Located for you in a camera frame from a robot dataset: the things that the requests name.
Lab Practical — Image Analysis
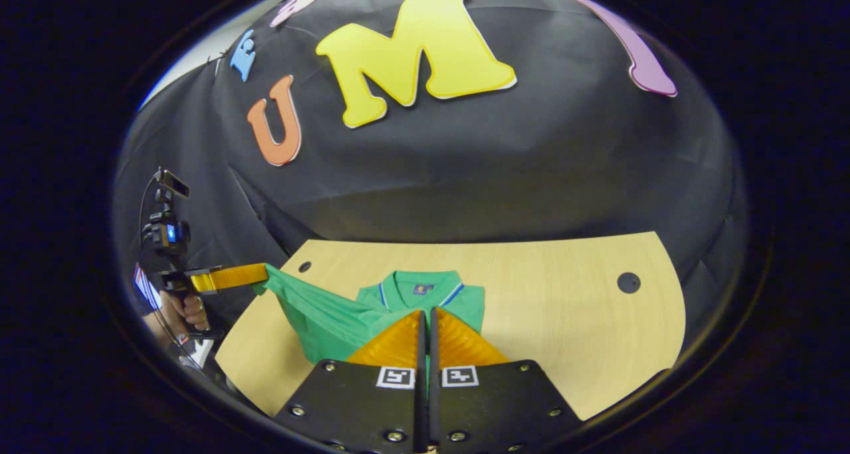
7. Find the computer monitor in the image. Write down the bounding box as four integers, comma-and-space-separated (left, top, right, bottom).
131, 263, 164, 312

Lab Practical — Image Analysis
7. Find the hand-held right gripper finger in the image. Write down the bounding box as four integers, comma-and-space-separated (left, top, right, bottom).
272, 309, 428, 454
430, 307, 585, 454

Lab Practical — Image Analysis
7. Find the green T-shirt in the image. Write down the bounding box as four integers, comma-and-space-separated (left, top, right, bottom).
252, 263, 485, 365

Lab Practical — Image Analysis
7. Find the white side desk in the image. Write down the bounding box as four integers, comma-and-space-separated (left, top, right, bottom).
179, 338, 216, 372

